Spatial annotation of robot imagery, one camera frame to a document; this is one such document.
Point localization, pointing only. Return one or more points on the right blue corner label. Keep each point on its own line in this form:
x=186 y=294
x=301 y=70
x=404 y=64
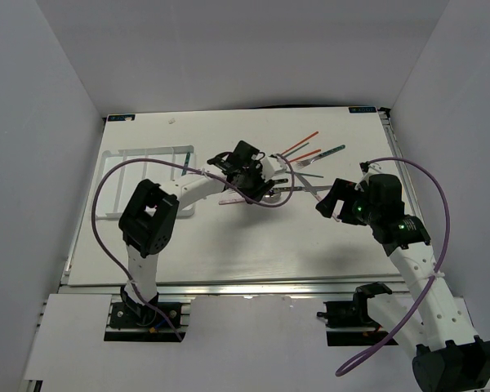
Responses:
x=362 y=109

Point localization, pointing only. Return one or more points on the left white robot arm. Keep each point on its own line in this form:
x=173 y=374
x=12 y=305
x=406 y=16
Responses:
x=148 y=220

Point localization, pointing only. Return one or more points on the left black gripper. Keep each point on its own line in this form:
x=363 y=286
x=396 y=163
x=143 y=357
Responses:
x=262 y=185

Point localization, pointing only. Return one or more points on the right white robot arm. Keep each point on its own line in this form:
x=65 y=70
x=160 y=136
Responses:
x=447 y=353

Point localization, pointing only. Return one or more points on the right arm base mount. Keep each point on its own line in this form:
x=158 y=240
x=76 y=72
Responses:
x=345 y=328

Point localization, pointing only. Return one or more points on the pink handled knife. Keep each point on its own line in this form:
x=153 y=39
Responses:
x=314 y=190

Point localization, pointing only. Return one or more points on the pink handled spoon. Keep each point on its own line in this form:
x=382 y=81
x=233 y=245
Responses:
x=233 y=198

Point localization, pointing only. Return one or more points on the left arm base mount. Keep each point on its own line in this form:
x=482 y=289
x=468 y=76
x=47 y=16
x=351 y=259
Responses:
x=124 y=325

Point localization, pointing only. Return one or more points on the lower green chopstick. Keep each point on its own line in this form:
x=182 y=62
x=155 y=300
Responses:
x=308 y=175

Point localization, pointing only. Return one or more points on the long orange chopstick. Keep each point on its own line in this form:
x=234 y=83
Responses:
x=301 y=142

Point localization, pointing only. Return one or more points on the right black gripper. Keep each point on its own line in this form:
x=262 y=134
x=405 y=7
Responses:
x=340 y=189

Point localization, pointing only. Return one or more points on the green handled fork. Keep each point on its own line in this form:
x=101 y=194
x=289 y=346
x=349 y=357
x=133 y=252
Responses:
x=308 y=161

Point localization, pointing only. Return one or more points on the short orange chopstick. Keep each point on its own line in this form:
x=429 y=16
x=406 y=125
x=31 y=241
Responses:
x=302 y=157

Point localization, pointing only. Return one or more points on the green handled spoon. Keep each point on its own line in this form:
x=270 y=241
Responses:
x=187 y=159

